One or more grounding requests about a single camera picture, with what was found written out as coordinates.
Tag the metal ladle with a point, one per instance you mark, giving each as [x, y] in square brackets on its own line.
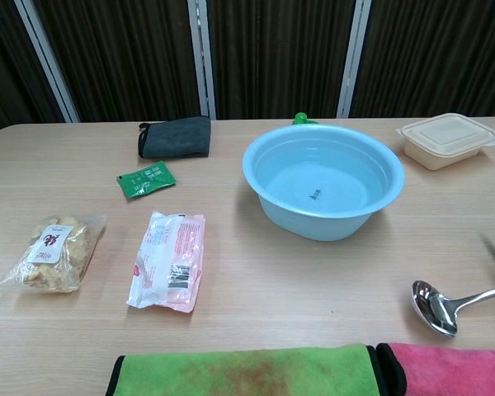
[435, 307]

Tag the light blue plastic basin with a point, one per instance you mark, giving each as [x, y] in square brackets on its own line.
[284, 206]

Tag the beige lidded takeaway box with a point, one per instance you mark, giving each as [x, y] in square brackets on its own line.
[445, 140]

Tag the pink towel with black trim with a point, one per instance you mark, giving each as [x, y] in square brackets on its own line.
[453, 371]

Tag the small green plastic object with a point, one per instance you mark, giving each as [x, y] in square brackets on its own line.
[300, 119]

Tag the green towel with black trim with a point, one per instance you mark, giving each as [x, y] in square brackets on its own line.
[247, 371]

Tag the dark gray folded cloth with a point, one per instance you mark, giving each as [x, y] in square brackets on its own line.
[177, 138]

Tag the pink white food package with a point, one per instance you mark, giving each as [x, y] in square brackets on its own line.
[169, 260]

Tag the green sachet packet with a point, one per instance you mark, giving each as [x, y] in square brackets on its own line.
[146, 180]

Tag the clear bag of snacks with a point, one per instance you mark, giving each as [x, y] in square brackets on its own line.
[53, 255]

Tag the gray partition post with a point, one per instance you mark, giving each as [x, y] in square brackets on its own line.
[354, 57]
[201, 57]
[45, 57]

